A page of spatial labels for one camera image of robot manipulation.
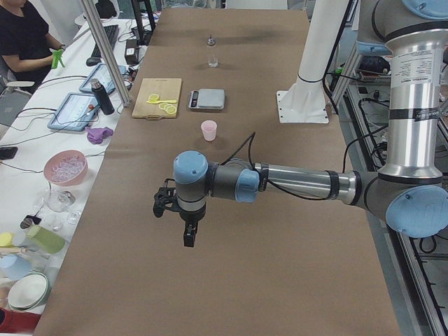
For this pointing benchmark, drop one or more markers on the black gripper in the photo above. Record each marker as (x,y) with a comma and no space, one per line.
(191,216)

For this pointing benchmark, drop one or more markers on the pink plastic cup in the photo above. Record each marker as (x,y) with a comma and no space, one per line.
(209,130)

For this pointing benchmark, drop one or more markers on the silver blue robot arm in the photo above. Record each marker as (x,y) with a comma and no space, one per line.
(406,193)

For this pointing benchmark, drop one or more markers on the silver digital kitchen scale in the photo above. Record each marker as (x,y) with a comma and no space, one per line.
(207,99)

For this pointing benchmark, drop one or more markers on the green cup lying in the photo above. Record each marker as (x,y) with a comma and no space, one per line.
(45,239)

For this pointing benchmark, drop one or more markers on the clear glass cup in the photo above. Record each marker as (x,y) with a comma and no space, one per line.
(212,61)

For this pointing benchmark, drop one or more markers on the light blue cup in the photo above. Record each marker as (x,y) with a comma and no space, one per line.
(15,267)

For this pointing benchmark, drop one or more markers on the yellow plastic knife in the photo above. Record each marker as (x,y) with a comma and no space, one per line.
(169,101)

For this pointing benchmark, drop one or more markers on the purple cloth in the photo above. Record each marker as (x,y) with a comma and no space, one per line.
(96,135)

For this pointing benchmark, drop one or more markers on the pink bowl with ice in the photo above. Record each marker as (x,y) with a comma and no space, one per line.
(67,168)

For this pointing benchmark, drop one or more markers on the wooden cutting board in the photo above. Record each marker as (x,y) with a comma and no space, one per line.
(167,88)

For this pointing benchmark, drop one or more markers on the black thermos bottle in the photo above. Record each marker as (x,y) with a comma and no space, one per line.
(101,96)

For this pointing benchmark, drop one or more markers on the blue tablet near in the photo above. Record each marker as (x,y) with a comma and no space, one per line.
(75,112)

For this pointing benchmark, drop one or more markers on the blue tablet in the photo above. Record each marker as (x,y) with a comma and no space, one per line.
(75,112)
(101,73)

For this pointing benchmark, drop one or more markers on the blue tablet far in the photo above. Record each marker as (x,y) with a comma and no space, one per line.
(101,73)

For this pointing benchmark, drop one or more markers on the yellow lid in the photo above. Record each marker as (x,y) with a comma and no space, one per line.
(6,240)

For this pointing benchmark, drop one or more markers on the black power box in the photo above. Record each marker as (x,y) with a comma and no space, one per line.
(132,52)

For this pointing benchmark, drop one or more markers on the black computer mouse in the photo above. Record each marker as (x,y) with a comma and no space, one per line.
(92,61)

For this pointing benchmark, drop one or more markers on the red cloth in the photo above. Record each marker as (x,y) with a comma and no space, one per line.
(18,322)

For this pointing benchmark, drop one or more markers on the black smartphone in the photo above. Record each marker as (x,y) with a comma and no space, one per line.
(8,153)

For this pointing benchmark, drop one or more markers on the person in black shirt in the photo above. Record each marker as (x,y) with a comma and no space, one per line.
(27,46)

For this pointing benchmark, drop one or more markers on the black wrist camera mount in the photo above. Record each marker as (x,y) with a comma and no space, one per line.
(165,199)

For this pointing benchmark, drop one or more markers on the white camera pole base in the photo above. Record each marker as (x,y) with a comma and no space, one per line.
(305,101)

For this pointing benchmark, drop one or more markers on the aluminium frame post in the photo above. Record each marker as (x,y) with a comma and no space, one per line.
(102,41)

